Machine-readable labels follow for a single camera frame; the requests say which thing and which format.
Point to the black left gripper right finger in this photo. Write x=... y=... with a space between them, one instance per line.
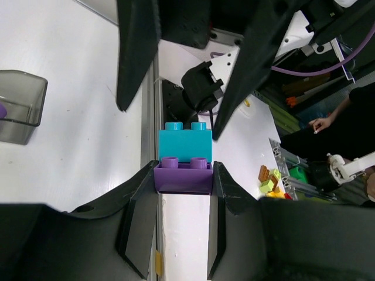
x=279 y=239

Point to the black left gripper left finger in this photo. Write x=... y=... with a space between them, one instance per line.
x=109 y=238

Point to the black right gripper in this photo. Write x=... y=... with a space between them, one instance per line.
x=263 y=29

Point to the purple lego brick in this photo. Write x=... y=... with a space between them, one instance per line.
x=174 y=177

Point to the small teal lego plate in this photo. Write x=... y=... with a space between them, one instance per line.
x=185 y=144

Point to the loose lego pile outside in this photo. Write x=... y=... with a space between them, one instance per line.
x=269 y=183

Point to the yellow tape roll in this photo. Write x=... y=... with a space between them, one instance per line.
x=247 y=108

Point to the person hand outside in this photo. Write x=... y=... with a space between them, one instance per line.
x=320 y=124

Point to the purple lego in grey bin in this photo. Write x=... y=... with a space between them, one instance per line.
x=3 y=111

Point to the dark grey plastic container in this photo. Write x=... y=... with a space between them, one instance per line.
x=23 y=95

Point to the aluminium front rail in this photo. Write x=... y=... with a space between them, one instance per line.
x=151 y=123

